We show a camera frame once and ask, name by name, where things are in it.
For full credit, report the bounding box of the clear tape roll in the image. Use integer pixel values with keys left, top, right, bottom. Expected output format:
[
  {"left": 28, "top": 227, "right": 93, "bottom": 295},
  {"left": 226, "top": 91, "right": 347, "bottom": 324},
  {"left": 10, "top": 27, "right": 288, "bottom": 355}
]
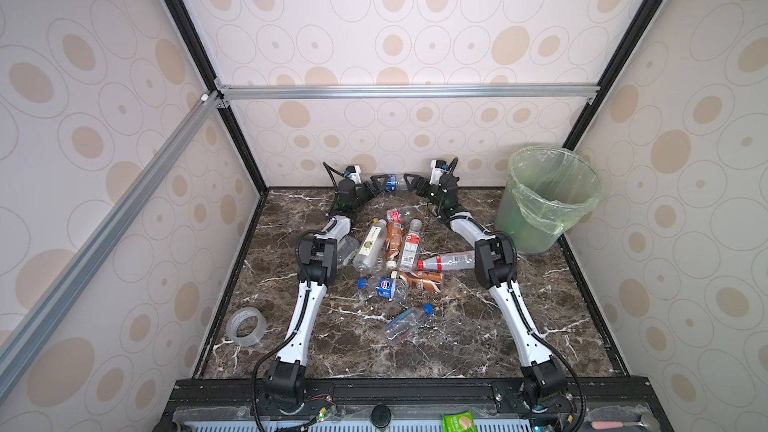
[{"left": 225, "top": 307, "right": 268, "bottom": 347}]

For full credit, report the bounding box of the pink handled tool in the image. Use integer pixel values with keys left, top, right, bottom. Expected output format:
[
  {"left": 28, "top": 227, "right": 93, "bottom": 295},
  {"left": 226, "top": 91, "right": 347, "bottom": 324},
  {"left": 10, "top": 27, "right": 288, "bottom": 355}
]
[{"left": 590, "top": 414, "right": 661, "bottom": 432}]

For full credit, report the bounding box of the crushed blue cap bottle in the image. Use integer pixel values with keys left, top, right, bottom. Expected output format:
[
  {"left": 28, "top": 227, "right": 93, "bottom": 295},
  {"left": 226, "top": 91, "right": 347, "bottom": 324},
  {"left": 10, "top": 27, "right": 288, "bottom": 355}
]
[{"left": 384, "top": 304, "right": 434, "bottom": 342}]

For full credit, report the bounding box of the green snack packet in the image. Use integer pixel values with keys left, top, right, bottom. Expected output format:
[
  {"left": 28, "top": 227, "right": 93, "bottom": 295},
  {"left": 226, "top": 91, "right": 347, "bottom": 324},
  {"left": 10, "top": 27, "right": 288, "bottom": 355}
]
[{"left": 442, "top": 411, "right": 478, "bottom": 432}]

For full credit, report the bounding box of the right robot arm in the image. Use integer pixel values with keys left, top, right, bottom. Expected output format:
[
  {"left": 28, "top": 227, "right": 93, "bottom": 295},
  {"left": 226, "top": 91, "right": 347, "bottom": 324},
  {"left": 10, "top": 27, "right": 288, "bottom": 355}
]
[{"left": 404, "top": 159, "right": 586, "bottom": 431}]

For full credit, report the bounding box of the black round knob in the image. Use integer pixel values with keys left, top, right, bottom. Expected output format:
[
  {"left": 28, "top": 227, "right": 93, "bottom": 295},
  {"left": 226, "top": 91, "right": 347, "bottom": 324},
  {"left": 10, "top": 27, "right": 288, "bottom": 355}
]
[{"left": 370, "top": 404, "right": 392, "bottom": 431}]

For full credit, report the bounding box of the horizontal aluminium rail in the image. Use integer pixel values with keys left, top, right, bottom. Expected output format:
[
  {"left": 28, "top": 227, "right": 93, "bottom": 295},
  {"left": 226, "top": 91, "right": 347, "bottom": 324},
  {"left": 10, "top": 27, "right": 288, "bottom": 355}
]
[{"left": 203, "top": 83, "right": 600, "bottom": 105}]

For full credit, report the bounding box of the red cap lying bottle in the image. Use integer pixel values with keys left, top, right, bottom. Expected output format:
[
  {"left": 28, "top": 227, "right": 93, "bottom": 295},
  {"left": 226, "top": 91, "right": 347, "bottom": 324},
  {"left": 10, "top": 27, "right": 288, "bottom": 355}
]
[{"left": 416, "top": 251, "right": 475, "bottom": 272}]

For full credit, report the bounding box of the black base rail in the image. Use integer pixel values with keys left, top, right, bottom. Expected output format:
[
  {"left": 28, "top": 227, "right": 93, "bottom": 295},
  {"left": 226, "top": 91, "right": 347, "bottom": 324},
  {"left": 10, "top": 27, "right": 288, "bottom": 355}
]
[{"left": 154, "top": 376, "right": 672, "bottom": 431}]

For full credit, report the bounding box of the tall clear white-cap bottle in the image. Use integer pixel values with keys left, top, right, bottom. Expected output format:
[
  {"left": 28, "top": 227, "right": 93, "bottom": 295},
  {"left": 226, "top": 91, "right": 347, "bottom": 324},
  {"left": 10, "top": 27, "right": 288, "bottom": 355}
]
[{"left": 352, "top": 218, "right": 387, "bottom": 277}]

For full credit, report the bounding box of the blue cap round-label bottle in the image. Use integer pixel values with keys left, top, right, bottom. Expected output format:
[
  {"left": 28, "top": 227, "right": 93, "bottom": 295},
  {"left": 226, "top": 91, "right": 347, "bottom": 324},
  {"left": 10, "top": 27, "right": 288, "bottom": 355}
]
[{"left": 357, "top": 277, "right": 407, "bottom": 302}]

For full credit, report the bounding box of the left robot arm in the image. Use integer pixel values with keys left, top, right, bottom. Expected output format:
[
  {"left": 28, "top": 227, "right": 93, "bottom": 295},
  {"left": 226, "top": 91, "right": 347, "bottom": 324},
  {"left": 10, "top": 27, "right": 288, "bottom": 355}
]
[{"left": 252, "top": 164, "right": 387, "bottom": 431}]

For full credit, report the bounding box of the green lined mesh waste bin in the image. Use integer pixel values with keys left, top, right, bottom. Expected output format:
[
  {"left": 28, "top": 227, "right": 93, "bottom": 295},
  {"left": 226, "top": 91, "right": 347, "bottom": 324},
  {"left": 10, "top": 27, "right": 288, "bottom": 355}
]
[{"left": 495, "top": 145, "right": 602, "bottom": 255}]

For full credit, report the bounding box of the orange label tea bottle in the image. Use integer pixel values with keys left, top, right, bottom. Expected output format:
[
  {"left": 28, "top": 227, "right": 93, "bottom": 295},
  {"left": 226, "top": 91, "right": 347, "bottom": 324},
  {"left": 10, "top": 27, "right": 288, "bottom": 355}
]
[{"left": 386, "top": 219, "right": 404, "bottom": 270}]

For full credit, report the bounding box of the brown label lying bottle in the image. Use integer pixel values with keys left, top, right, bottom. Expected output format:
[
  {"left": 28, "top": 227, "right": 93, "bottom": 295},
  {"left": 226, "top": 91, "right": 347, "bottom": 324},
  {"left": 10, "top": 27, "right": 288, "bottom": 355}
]
[{"left": 392, "top": 271, "right": 443, "bottom": 293}]

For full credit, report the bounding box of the blue label water bottle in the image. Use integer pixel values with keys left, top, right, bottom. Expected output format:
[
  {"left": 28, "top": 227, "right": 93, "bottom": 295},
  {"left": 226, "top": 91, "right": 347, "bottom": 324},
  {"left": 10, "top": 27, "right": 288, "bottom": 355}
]
[{"left": 385, "top": 174, "right": 399, "bottom": 192}]

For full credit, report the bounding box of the red white label bottle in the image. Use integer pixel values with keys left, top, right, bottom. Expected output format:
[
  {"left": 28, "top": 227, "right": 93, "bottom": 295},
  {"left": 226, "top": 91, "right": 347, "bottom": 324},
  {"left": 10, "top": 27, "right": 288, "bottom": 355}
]
[{"left": 397, "top": 219, "right": 423, "bottom": 272}]

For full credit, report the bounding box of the green cap clear bottle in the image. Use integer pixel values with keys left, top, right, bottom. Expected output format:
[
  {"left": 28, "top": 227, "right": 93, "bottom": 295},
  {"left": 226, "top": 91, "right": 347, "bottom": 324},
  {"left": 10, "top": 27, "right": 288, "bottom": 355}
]
[{"left": 337, "top": 234, "right": 360, "bottom": 268}]

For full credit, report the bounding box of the left diagonal aluminium rail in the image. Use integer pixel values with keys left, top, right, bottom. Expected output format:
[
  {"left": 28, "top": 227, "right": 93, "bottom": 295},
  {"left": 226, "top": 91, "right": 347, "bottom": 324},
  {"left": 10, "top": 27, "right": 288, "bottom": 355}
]
[{"left": 1, "top": 90, "right": 223, "bottom": 401}]

